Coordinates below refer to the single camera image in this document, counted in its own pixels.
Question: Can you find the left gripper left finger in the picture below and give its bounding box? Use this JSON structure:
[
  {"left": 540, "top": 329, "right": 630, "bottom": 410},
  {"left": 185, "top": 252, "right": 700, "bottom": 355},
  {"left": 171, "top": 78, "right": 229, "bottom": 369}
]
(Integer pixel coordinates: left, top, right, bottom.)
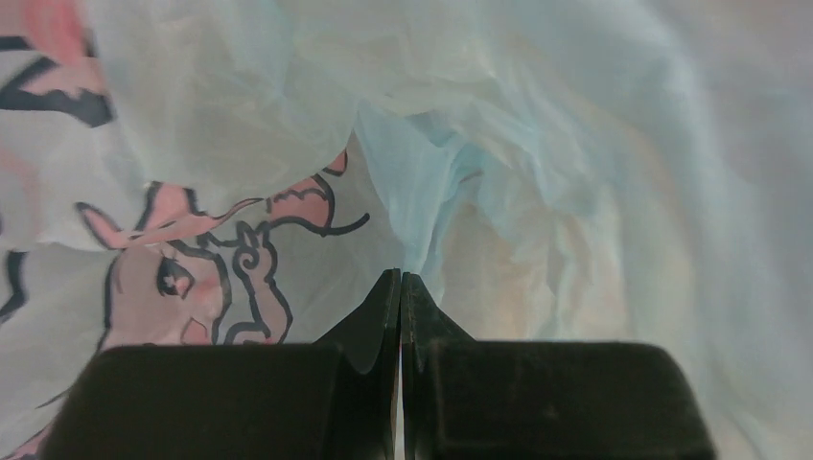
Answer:
[{"left": 39, "top": 269, "right": 401, "bottom": 459}]

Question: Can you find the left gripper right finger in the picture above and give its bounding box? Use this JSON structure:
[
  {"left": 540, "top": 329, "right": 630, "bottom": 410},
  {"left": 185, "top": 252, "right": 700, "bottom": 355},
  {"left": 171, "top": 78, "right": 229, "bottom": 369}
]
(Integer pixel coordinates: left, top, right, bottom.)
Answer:
[{"left": 401, "top": 273, "right": 717, "bottom": 459}]

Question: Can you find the light blue plastic bag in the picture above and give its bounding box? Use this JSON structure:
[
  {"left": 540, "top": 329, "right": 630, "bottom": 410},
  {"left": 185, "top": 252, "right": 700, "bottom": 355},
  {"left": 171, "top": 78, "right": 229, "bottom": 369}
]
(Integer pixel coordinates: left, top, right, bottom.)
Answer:
[{"left": 1, "top": 1, "right": 812, "bottom": 459}]

